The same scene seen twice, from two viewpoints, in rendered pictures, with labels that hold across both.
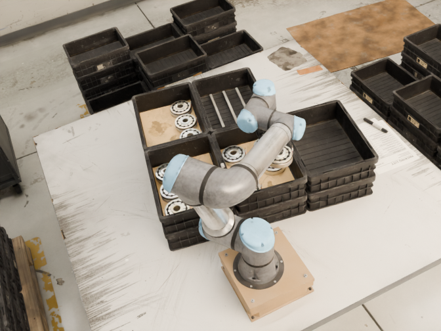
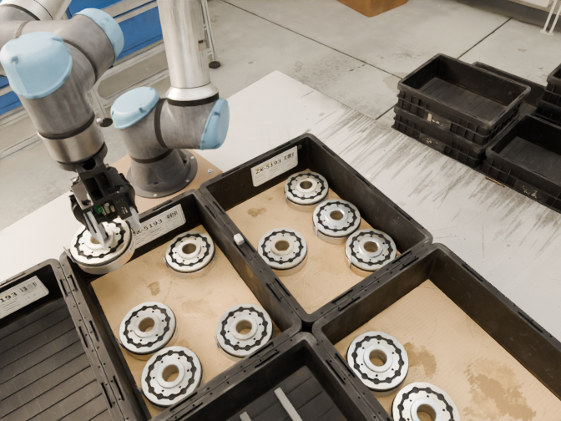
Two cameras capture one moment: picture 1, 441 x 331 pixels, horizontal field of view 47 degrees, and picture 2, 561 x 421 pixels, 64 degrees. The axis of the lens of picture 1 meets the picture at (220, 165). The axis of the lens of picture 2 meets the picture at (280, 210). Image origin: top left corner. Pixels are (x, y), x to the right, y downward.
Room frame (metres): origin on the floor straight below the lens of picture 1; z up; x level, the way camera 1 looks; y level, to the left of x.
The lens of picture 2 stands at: (1.96, -0.13, 1.60)
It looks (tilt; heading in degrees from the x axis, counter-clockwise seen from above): 49 degrees down; 158
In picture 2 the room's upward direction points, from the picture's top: 5 degrees counter-clockwise
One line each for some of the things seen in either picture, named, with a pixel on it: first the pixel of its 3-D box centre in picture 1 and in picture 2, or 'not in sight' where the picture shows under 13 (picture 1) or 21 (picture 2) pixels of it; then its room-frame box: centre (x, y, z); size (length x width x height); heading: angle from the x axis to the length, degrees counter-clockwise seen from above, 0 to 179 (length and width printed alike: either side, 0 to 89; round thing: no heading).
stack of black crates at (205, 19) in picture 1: (206, 35); not in sight; (3.34, -0.06, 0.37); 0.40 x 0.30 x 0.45; 108
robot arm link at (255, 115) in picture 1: (256, 116); (75, 48); (1.30, -0.15, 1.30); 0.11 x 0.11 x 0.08; 54
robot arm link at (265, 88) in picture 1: (264, 96); (50, 83); (1.39, -0.19, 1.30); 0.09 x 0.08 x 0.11; 144
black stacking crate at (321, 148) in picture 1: (324, 146); (15, 400); (1.52, -0.45, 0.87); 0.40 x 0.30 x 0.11; 8
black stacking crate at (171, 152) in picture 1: (188, 183); (308, 230); (1.44, 0.14, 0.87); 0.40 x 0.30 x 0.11; 8
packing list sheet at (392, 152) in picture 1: (379, 144); not in sight; (1.64, -0.75, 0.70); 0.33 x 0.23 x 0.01; 18
